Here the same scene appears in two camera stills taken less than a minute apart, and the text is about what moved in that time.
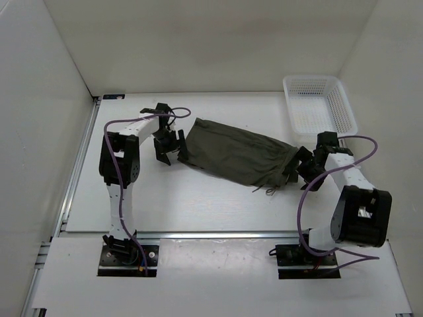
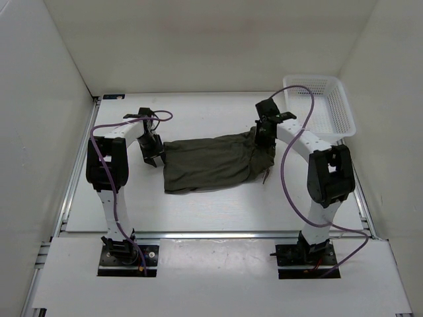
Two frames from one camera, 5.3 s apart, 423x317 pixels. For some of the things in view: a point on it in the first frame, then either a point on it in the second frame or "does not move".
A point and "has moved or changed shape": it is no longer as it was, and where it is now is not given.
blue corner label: [114, 96] does not move
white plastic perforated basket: [317, 104] does not move
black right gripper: [303, 154] → [259, 140]
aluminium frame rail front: [217, 235] does not move
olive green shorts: [238, 153] has moved or changed shape
